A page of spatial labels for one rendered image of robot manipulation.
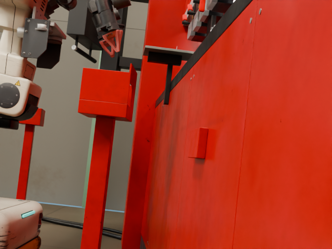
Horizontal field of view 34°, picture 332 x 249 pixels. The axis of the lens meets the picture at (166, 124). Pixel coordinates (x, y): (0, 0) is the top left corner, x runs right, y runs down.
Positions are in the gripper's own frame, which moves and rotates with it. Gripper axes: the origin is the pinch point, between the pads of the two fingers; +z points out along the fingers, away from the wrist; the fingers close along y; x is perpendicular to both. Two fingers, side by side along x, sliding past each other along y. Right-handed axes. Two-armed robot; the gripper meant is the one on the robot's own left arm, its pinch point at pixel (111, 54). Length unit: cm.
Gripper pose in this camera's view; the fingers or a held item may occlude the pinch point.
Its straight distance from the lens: 256.4
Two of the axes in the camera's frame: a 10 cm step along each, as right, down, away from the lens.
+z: 3.5, 9.3, -0.6
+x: -9.4, 3.5, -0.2
